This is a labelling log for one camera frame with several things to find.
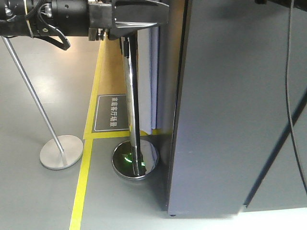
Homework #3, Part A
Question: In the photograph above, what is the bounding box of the yellow floor tape line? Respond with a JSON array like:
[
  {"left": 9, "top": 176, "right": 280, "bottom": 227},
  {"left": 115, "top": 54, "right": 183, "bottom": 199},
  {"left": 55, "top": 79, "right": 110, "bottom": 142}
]
[{"left": 70, "top": 41, "right": 165, "bottom": 230}]

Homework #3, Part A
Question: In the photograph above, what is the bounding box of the white pillar corner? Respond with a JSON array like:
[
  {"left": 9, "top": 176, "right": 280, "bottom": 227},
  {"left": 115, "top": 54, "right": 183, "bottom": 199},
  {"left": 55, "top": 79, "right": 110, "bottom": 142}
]
[{"left": 138, "top": 28, "right": 159, "bottom": 134}]

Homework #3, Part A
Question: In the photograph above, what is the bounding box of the grey floor label sign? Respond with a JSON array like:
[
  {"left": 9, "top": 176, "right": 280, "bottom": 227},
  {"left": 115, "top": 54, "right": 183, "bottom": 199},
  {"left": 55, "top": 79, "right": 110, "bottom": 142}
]
[{"left": 92, "top": 94, "right": 129, "bottom": 133}]

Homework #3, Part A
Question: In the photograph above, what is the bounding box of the chrome fridge door handle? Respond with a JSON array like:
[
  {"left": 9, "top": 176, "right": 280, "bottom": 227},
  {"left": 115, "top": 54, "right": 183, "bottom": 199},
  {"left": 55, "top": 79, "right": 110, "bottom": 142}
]
[{"left": 112, "top": 33, "right": 159, "bottom": 181}]

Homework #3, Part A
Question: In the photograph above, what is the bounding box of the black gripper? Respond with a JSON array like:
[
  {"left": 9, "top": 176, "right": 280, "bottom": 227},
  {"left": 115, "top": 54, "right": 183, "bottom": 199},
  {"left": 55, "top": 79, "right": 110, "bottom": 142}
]
[{"left": 88, "top": 0, "right": 169, "bottom": 41}]

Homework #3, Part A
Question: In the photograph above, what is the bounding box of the silver floor stand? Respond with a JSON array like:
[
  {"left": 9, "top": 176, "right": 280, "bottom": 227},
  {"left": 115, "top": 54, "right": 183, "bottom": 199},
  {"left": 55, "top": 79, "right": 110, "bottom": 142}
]
[{"left": 2, "top": 36, "right": 83, "bottom": 170}]

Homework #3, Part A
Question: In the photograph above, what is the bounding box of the white fridge door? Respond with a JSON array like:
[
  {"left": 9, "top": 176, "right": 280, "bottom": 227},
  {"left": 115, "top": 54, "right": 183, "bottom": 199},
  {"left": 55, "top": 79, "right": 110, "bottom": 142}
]
[{"left": 167, "top": 0, "right": 307, "bottom": 218}]

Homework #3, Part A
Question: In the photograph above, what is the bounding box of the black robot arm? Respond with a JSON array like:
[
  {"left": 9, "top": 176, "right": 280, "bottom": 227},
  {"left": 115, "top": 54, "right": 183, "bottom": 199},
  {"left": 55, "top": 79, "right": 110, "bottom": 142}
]
[{"left": 0, "top": 0, "right": 169, "bottom": 50}]

